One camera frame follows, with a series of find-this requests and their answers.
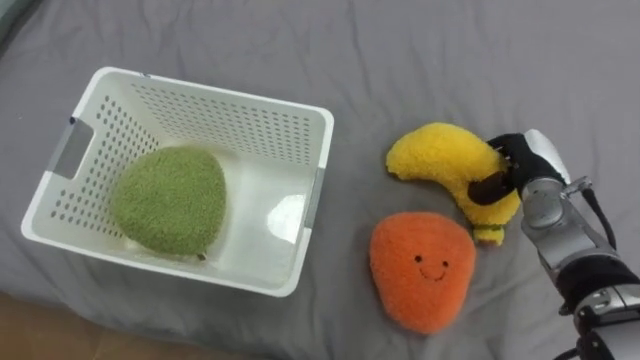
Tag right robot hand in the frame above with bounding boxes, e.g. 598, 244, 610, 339
467, 128, 572, 207

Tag yellow banana soft toy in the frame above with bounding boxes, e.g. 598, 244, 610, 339
385, 121, 522, 247

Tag grey bed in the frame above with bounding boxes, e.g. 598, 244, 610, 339
0, 0, 640, 360

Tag orange smiling fruit soft toy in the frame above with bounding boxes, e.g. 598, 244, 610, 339
368, 210, 477, 336

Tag white perforated plastic basket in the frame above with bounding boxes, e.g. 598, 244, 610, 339
20, 66, 335, 299

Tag green fruit soft toy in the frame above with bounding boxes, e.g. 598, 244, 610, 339
109, 145, 228, 261

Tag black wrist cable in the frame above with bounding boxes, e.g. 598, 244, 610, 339
579, 185, 619, 251

